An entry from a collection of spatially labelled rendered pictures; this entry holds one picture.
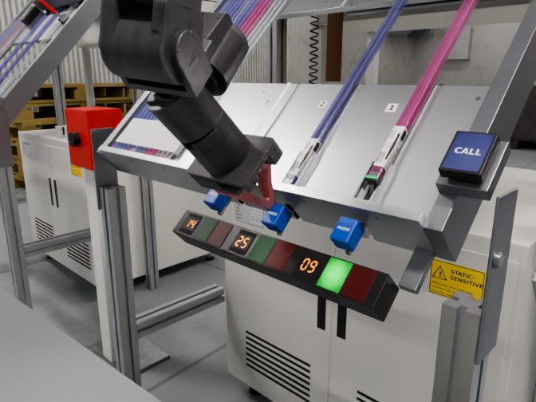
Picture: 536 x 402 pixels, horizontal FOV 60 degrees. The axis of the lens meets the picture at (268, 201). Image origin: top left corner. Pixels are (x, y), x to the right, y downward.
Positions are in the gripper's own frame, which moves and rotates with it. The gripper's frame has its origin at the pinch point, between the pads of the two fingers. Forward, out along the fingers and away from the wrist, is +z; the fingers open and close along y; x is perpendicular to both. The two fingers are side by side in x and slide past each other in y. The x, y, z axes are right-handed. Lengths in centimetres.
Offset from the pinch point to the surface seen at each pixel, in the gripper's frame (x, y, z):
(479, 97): -19.8, -18.7, 1.5
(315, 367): 11, 17, 57
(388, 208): -2.2, -16.2, -0.9
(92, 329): 36, 107, 66
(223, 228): 4.6, 6.6, 2.2
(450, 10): -67, 9, 26
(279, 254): 5.3, -4.2, 2.2
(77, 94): -87, 330, 87
